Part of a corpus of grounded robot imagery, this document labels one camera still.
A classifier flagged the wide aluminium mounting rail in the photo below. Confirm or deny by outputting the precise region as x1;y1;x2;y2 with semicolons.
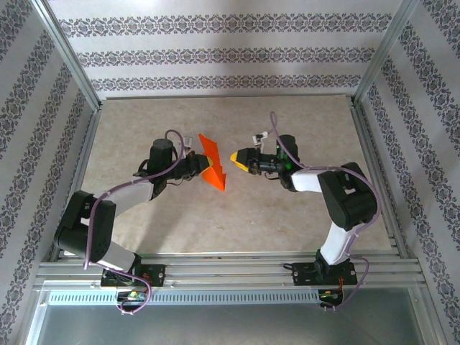
34;251;428;290

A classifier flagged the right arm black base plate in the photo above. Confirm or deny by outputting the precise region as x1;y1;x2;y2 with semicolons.
291;262;357;288

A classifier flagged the slotted grey cable duct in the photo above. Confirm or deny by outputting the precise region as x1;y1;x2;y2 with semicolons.
46;289;346;306

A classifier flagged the aluminium side rail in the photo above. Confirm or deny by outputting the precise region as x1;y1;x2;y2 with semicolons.
49;103;104;262
350;103;411;259

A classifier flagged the aluminium frame post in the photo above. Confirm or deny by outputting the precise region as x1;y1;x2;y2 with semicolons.
353;0;420;109
31;0;102;112

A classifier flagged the grey metal sheet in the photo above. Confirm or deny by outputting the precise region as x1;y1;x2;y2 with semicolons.
23;287;441;345

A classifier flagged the orange paper sheet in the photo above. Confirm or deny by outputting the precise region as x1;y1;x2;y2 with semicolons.
198;132;228;193

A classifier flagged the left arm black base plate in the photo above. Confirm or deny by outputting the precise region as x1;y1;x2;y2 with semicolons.
100;264;167;288

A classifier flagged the short aluminium cross rail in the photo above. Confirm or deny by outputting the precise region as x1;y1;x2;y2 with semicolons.
96;93;357;102

